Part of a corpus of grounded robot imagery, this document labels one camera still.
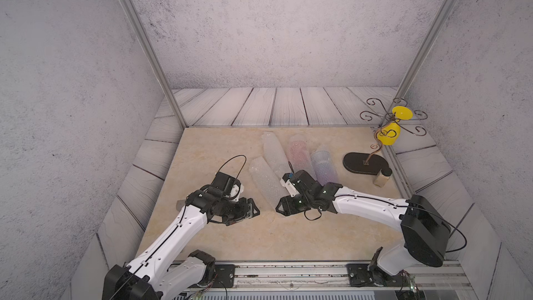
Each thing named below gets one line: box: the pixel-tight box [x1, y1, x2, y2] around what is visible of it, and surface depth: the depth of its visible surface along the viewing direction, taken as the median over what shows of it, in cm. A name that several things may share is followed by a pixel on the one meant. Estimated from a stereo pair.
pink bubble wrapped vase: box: [285, 134, 317, 181], surface depth 100 cm
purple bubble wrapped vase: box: [310, 150, 340, 187], surface depth 95 cm
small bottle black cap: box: [372, 167, 393, 188], surface depth 93 cm
